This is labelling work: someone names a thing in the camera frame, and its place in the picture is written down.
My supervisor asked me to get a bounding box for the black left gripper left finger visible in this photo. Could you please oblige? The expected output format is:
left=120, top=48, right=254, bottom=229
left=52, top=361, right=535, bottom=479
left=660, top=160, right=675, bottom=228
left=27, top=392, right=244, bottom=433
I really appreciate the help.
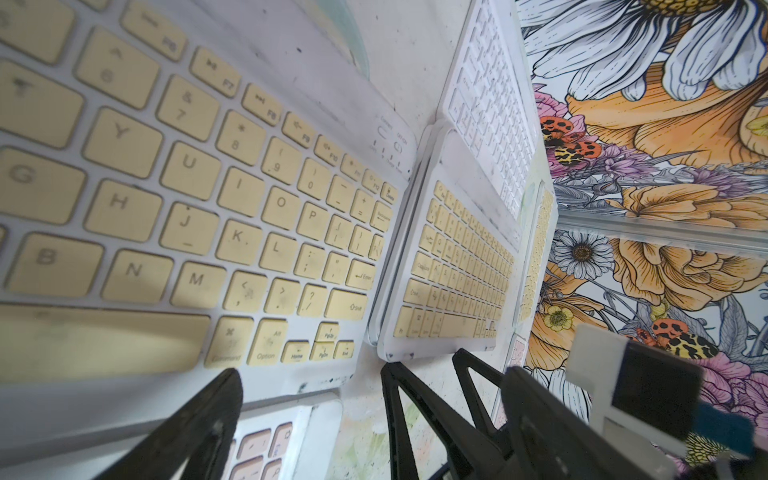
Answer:
left=97, top=368, right=243, bottom=479

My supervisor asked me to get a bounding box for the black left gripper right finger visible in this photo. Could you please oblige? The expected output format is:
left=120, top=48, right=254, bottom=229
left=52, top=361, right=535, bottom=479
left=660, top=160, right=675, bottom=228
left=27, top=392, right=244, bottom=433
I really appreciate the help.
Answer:
left=501, top=367, right=649, bottom=479

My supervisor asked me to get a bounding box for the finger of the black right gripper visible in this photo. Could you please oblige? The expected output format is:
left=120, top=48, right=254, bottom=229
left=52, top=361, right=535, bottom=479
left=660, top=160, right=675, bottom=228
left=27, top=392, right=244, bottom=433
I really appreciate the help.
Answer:
left=380, top=349, right=510, bottom=479

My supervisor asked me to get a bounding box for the yellow keyboard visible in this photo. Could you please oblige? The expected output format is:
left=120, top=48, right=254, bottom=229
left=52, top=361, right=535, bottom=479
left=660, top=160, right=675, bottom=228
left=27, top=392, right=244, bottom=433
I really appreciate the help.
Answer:
left=517, top=183, right=555, bottom=323
left=1, top=1, right=416, bottom=454
left=376, top=126, right=522, bottom=362

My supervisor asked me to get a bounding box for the pink keyboard upright near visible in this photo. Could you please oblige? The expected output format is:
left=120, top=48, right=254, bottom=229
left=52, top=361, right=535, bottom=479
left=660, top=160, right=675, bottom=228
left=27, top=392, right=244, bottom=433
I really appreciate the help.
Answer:
left=222, top=392, right=343, bottom=479

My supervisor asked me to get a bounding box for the white keyboard far centre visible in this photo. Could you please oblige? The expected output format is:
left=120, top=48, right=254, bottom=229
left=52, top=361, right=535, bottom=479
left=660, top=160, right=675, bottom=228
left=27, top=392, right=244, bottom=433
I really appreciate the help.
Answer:
left=438, top=0, right=538, bottom=217

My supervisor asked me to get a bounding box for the right aluminium frame post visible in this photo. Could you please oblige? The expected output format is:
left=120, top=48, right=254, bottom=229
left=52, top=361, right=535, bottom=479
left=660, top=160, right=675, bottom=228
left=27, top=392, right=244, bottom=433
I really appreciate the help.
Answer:
left=557, top=210, right=767, bottom=260

